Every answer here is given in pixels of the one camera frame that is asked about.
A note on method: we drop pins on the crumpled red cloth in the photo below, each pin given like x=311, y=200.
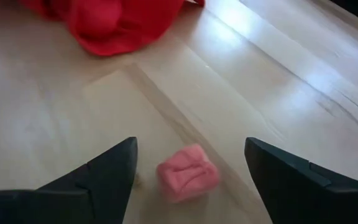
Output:
x=113, y=25

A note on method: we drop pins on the small pink toy piece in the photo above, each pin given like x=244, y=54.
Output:
x=186, y=174

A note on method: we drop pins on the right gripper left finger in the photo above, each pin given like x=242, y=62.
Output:
x=98, y=193

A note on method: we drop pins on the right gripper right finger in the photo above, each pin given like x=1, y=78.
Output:
x=291, y=193

